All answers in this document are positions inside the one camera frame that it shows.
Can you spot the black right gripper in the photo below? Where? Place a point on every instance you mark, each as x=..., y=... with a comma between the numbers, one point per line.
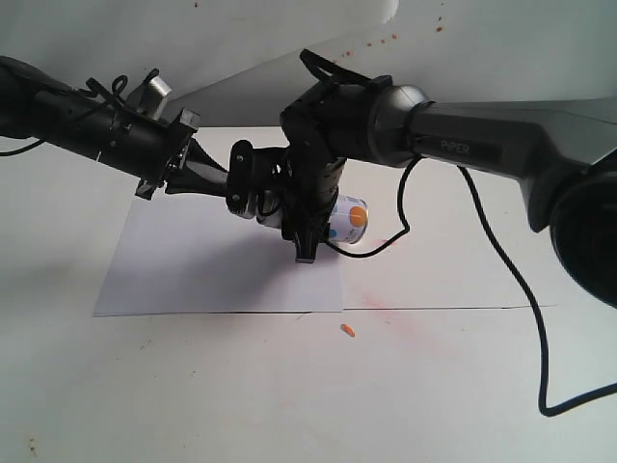
x=256, y=179

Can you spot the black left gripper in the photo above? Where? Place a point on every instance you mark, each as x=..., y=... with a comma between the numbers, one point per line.
x=175, y=141

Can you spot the white dotted spray paint can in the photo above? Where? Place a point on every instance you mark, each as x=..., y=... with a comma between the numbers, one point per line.
x=347, y=222

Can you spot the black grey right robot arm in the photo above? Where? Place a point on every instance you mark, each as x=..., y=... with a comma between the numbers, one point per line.
x=562, y=153

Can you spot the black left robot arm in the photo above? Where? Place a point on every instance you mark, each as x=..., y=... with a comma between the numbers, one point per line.
x=124, y=132

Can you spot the small orange crumb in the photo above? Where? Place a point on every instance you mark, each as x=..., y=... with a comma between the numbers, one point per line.
x=348, y=330

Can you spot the white paper sheet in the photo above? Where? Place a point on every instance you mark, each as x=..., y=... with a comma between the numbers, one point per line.
x=187, y=254

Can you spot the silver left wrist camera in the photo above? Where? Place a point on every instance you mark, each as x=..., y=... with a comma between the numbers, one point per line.
x=151, y=96

